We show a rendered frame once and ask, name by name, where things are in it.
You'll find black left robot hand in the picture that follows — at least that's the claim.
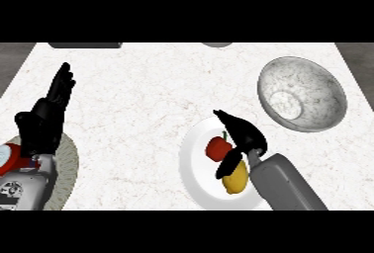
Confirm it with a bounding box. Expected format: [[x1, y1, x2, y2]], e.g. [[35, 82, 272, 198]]
[[13, 61, 77, 158]]

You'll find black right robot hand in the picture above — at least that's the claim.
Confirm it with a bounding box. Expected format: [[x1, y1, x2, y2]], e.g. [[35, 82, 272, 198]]
[[211, 109, 269, 181]]

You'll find dark grey flat appliance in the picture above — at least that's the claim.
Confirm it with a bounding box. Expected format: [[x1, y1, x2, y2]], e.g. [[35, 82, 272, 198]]
[[48, 42, 124, 49]]

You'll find grey round object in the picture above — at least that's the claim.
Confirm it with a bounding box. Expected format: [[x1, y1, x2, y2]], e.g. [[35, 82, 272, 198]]
[[201, 42, 233, 48]]

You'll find red bell pepper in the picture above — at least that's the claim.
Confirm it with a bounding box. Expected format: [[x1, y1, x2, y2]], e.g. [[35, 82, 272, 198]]
[[204, 130, 235, 163]]

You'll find white round plate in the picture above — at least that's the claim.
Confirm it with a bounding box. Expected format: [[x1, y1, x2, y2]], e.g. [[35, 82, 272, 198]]
[[179, 116, 275, 211]]

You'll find yellow lemon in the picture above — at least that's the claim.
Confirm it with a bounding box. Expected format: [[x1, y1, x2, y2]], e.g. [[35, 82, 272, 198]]
[[220, 159, 251, 196]]

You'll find beige round placemat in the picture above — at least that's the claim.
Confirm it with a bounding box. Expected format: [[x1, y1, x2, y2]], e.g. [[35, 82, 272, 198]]
[[4, 131, 79, 211]]

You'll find grey marble bowl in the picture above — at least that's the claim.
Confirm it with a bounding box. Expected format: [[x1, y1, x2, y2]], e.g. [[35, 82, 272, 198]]
[[255, 55, 349, 133]]

